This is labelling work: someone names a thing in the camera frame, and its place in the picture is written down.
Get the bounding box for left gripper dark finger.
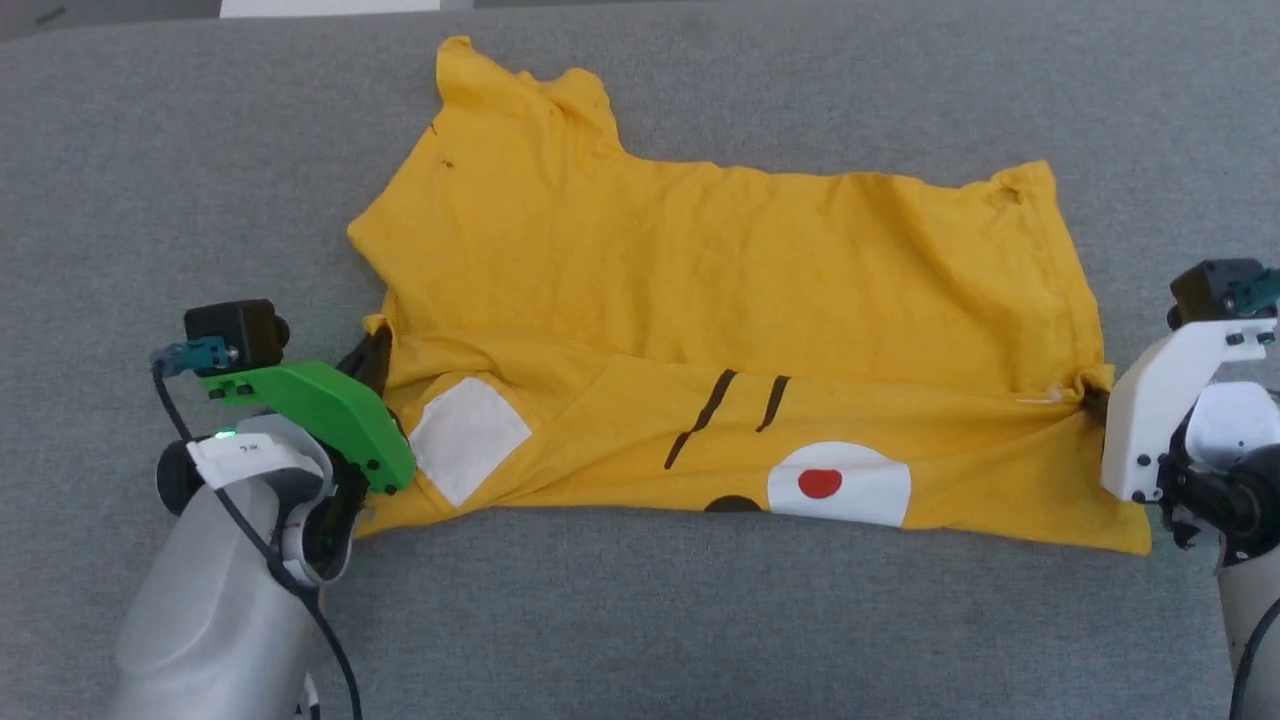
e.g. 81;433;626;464
338;328;394;399

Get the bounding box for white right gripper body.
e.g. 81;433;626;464
1100;318;1280;504

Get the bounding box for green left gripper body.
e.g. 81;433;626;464
198;362;417;496

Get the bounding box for yellow cartoon face t-shirt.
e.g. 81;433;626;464
347;36;1153;556

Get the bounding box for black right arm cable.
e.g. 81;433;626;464
1228;598;1280;720

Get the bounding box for white box pedestal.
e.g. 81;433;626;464
220;0;442;19

